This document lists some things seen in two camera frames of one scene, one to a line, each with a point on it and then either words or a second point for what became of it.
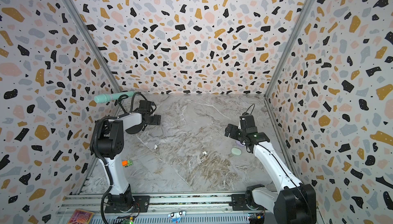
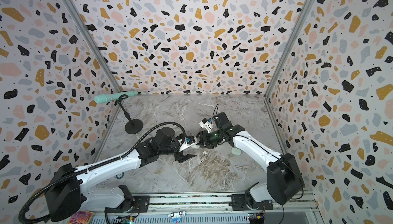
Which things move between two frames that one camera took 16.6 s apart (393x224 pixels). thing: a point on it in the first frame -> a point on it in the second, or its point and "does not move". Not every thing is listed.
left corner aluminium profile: [87, 35] does not move
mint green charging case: [236, 151] does not move
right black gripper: [233, 131] -> [202, 138]
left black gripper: [157, 119] -> [186, 157]
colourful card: [81, 217] does not move
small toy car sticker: [176, 217] does not move
